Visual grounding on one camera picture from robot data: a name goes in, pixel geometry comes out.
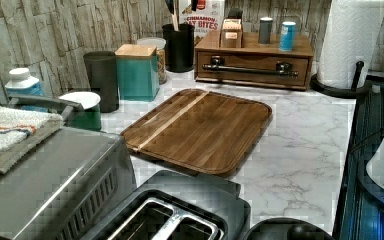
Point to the cinnamon oat bites cereal box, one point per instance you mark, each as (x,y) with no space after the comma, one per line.
(208,16)

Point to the wooden spoon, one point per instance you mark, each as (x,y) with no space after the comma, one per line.
(172,7)

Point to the dark grey cup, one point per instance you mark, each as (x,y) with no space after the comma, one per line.
(102,75)

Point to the black two-slot toaster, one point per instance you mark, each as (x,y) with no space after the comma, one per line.
(173,206)

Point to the blue spice shaker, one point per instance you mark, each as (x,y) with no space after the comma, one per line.
(287,36)

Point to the wooden drawer organizer box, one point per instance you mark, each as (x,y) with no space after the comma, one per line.
(258,56)

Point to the black round object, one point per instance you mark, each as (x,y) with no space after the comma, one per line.
(284,228)

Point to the glass jar white lid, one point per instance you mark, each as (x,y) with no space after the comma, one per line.
(159,43)

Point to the black paper towel holder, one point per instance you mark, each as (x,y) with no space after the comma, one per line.
(353,93)

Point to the wooden cutting board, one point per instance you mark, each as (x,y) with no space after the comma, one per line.
(204,131)

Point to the white striped towel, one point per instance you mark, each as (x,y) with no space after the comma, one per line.
(22,130)

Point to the grey spice shaker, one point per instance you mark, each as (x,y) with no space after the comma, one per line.
(265,30)

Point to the white paper towel roll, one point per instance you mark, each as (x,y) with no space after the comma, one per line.
(351,34)

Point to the white blue plastic bottle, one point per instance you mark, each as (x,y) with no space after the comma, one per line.
(22,82)

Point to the black utensil holder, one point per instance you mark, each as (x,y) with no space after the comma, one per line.
(179,48)

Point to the silver toaster oven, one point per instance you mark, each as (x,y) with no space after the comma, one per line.
(66,183)

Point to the stash tea box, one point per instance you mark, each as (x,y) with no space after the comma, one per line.
(231,33)

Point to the black drawer handle bar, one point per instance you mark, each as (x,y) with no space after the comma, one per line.
(282,69)

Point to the teal canister wooden lid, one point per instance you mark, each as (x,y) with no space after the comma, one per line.
(137,72)

